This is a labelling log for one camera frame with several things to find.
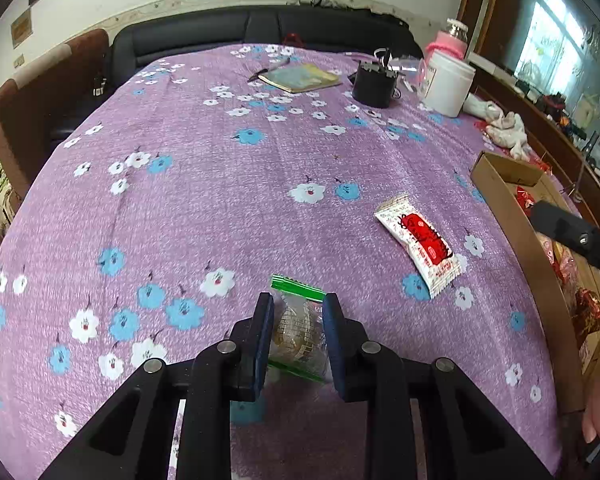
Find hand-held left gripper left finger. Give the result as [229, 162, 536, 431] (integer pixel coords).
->
[40, 291, 276, 480]

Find brown wall plaque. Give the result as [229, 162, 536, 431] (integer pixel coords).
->
[11, 10, 33, 50]

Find white plastic jar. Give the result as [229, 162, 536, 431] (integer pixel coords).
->
[422, 52, 477, 117]

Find crumpled white cloth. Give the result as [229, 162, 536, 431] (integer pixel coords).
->
[462, 94, 536, 161]

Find black pen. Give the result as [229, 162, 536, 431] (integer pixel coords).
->
[246, 57, 292, 82]

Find wooden stool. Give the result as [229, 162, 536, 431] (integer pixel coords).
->
[0, 190, 23, 276]

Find dark red foil packet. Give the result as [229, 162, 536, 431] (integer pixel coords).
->
[572, 287, 600, 336]

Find brown armchair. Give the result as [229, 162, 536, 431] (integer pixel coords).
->
[0, 29, 112, 191]

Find worn notebook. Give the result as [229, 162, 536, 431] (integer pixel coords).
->
[257, 62, 343, 94]

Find wooden sideboard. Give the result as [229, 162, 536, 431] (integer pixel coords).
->
[467, 52, 600, 221]

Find dark cluttered gadgets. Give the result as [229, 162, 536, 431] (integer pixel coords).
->
[535, 92, 600, 146]

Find brown cardboard box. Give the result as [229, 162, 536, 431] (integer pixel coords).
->
[470, 152, 600, 413]

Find wooden door frame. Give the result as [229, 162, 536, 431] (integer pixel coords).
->
[457, 0, 503, 58]

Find black leather sofa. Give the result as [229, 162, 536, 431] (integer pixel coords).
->
[50, 6, 423, 141]

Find window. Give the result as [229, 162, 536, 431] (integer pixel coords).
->
[517, 0, 576, 81]

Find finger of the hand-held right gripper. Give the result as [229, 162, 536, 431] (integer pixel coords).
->
[530, 200, 600, 278]

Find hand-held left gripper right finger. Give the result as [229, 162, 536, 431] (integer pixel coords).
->
[321, 292, 553, 480]

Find black cup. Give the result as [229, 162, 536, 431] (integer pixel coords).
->
[351, 49, 403, 109]

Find white red snack packet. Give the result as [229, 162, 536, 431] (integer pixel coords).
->
[374, 195, 463, 300]

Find green-sealed clear snack packet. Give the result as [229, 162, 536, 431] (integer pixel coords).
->
[267, 274, 333, 383]

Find pink bottle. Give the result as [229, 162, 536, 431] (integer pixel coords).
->
[425, 18, 469, 61]

